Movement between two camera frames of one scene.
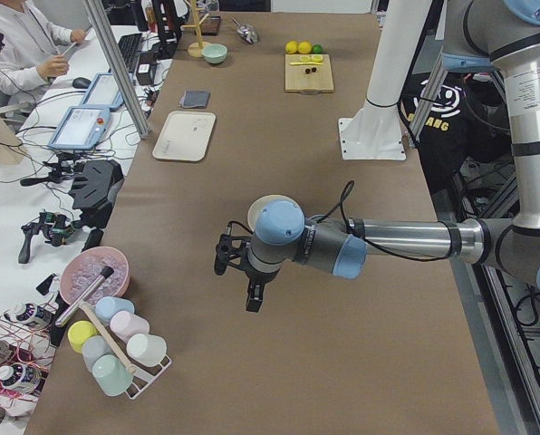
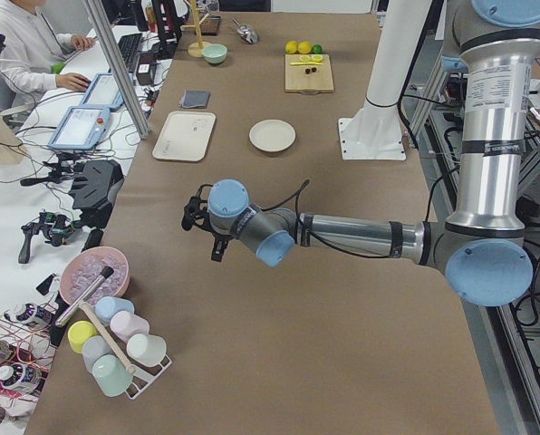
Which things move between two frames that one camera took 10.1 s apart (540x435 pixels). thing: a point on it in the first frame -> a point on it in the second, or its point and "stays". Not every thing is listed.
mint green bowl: x=215 y=53 stays
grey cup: x=93 y=348 stays
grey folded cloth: x=195 y=99 stays
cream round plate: x=256 y=207 -> x=272 y=135
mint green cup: x=112 y=374 stays
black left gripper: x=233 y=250 -> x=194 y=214
